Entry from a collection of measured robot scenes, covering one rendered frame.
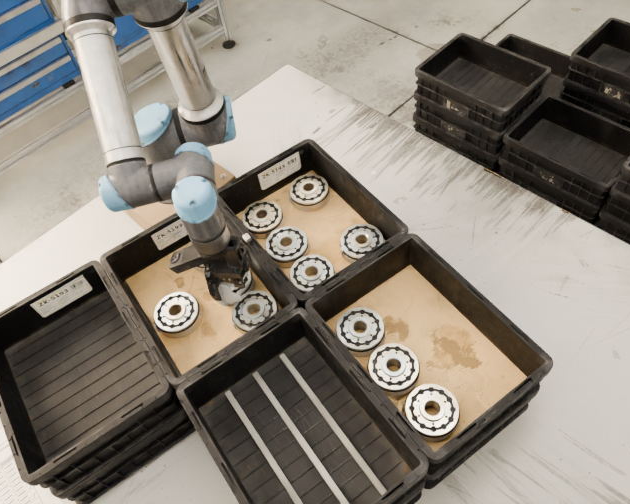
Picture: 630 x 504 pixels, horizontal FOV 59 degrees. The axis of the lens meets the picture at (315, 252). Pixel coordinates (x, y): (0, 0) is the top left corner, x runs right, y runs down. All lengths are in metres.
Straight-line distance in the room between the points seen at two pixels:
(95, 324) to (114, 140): 0.47
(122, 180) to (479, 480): 0.92
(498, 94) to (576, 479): 1.46
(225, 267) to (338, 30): 2.57
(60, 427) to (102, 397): 0.10
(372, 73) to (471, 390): 2.30
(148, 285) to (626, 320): 1.13
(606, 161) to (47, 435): 1.94
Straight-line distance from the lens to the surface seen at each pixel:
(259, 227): 1.37
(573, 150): 2.28
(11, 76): 3.00
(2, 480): 1.49
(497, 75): 2.38
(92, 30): 1.20
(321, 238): 1.36
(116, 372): 1.31
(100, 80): 1.17
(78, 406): 1.31
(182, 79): 1.35
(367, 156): 1.72
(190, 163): 1.09
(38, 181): 3.16
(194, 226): 1.03
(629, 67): 2.52
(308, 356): 1.20
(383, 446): 1.13
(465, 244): 1.51
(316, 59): 3.34
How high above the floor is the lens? 1.91
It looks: 54 degrees down
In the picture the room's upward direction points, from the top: 10 degrees counter-clockwise
